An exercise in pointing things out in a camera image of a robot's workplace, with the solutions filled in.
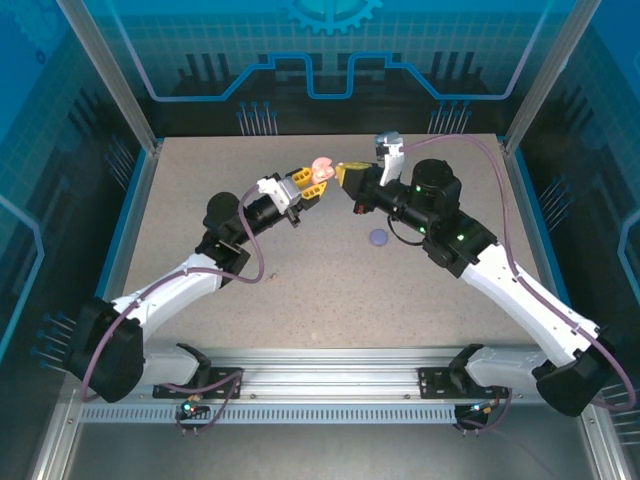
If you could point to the pink earbud charging case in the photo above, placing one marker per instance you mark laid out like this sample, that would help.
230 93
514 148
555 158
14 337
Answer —
322 172

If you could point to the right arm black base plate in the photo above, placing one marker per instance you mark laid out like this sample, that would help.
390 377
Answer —
432 382

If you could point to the aluminium mounting beam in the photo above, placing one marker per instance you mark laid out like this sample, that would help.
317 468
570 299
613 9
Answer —
325 370

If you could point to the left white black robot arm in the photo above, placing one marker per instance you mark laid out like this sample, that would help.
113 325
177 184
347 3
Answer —
165 295

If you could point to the aluminium and blue side rail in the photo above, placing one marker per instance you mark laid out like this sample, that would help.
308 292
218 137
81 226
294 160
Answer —
530 220
137 210

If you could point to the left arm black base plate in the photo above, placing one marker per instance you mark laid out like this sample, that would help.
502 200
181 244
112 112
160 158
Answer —
230 382

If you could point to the purple earbud charging case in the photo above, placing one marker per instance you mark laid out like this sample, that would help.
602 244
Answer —
378 237

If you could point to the aluminium frame post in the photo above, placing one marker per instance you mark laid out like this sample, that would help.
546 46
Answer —
117 75
545 75

